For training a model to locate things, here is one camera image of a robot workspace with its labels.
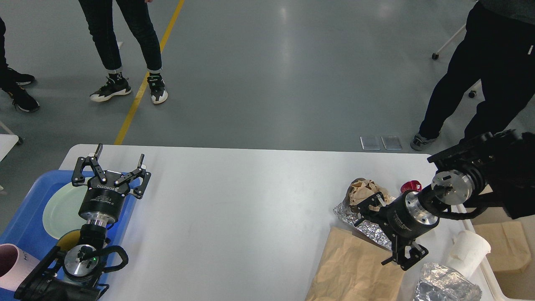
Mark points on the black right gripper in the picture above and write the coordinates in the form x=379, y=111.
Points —
x=404, y=220

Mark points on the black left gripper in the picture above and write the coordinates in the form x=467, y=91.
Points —
x=103, y=196

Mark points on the aluminium foil sheet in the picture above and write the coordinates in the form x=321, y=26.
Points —
x=371, y=231

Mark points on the red shiny wrapper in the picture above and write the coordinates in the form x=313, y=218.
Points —
x=412, y=185

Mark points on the brown paper ball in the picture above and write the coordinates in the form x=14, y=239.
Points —
x=364, y=188

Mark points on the light green plate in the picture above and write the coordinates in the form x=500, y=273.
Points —
x=61, y=213

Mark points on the brown paper bag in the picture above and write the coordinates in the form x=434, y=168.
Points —
x=510, y=252
x=350, y=270

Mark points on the teal mug yellow inside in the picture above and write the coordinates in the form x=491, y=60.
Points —
x=68, y=243

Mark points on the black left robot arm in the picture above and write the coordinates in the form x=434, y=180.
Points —
x=50, y=281

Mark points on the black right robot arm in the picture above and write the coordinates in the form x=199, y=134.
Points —
x=485, y=171

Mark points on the small foil wrapper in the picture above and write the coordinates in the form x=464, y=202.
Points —
x=440, y=283

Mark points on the blue plastic tray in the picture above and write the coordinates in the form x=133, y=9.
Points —
x=26, y=230

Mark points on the white side table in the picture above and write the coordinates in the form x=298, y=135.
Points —
x=8, y=140

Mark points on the brown paper bag in bin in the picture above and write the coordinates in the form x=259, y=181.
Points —
x=510, y=252

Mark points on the pink ribbed mug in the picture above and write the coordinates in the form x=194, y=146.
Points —
x=15, y=266

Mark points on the person in black left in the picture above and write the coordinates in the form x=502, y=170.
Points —
x=11, y=81

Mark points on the person in black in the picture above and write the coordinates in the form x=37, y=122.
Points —
x=11, y=81
x=498, y=51

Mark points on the white office chair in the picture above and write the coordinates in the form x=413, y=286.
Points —
x=472, y=92

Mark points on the person in black right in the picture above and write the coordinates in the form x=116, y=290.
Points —
x=498, y=51

